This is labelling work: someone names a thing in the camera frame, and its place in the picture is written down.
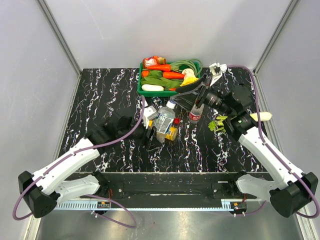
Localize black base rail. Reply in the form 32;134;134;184
71;171;271;205

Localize green toy leafy vegetable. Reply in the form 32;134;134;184
140;70;183;91

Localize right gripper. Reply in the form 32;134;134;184
170;73;235;116

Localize red label water bottle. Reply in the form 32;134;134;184
188;104;205;124

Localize pale toy corn cob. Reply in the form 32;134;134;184
250;111;272;122

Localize red bottle cap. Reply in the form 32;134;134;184
173;118;180;125

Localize small toy tomato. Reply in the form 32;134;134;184
141;70;150;78

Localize toy carrot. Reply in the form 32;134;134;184
162;71;185;80
146;64;172;72

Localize yellow toy cabbage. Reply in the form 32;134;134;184
180;76;198;87

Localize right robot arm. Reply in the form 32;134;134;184
170;77;319;218

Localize upper toy carrot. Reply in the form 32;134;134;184
146;64;172;72

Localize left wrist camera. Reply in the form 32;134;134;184
142;106;158;129

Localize green toy scallions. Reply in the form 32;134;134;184
169;58;203;77

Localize red white snack packet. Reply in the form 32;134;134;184
142;55;167;69

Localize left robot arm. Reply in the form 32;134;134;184
18;116;156;218

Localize toy mushroom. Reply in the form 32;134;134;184
181;68;195;77

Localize yellow juice bottle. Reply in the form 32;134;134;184
148;118;178;143

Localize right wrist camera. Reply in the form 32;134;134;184
209;62;228;86

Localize green plastic tray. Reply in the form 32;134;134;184
137;62;200;97

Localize white toy radish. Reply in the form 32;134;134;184
141;84;164;92

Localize white bottle cap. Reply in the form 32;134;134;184
166;100;176;110

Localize blue label water bottle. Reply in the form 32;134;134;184
155;106;176;121

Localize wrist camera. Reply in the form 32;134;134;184
209;62;228;86
142;106;158;129

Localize lower toy carrot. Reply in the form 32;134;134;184
162;71;185;80

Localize toy celery stalk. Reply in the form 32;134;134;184
208;115;228;134

